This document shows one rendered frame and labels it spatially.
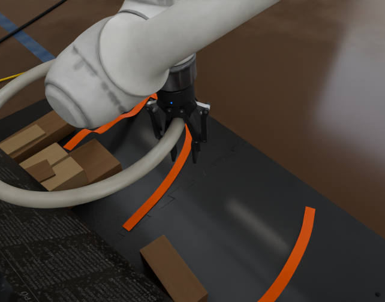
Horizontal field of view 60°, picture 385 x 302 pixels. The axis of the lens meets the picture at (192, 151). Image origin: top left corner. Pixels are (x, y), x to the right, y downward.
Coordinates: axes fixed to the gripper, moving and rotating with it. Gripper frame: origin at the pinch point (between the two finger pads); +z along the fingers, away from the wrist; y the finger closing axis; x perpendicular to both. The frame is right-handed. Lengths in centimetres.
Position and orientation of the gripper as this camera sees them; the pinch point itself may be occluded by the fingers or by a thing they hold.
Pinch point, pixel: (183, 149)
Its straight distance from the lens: 78.8
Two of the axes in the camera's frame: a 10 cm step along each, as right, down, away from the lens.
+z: 0.8, 6.5, 7.5
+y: -9.8, -0.8, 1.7
